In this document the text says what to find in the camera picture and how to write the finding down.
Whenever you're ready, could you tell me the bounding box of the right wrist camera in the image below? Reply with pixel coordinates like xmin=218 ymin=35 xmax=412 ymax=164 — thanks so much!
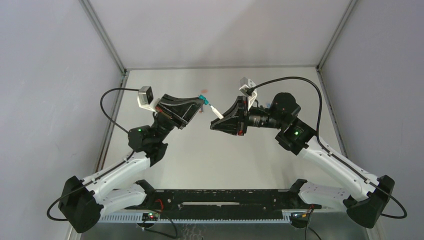
xmin=239 ymin=77 xmax=258 ymax=110

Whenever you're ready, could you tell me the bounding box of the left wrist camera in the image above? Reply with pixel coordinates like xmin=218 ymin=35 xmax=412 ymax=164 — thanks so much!
xmin=137 ymin=86 xmax=160 ymax=113

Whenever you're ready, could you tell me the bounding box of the green pen cap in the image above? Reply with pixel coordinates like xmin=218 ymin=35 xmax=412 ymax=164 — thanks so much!
xmin=198 ymin=95 xmax=210 ymax=106

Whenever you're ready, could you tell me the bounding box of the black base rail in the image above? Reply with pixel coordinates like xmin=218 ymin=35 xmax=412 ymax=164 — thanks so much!
xmin=129 ymin=180 xmax=311 ymax=221

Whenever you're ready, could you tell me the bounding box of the white pen green end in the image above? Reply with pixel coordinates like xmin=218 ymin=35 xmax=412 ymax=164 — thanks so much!
xmin=208 ymin=103 xmax=224 ymax=120

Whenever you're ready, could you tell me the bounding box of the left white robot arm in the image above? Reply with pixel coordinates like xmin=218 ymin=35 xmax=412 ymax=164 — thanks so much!
xmin=58 ymin=93 xmax=208 ymax=233

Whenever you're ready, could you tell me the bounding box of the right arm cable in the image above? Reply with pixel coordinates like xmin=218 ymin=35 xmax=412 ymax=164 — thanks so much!
xmin=247 ymin=76 xmax=408 ymax=240

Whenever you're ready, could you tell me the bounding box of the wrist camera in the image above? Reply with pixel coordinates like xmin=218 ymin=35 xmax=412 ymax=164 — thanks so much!
xmin=239 ymin=77 xmax=258 ymax=110
xmin=137 ymin=86 xmax=160 ymax=113

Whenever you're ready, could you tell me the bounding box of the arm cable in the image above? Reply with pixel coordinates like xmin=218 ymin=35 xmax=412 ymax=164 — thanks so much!
xmin=247 ymin=76 xmax=408 ymax=240
xmin=46 ymin=87 xmax=180 ymax=240

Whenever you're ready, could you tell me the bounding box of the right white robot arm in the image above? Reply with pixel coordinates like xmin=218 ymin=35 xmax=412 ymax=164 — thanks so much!
xmin=210 ymin=92 xmax=395 ymax=229

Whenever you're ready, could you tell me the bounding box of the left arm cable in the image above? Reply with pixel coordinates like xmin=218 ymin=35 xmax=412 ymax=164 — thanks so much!
xmin=46 ymin=87 xmax=180 ymax=240

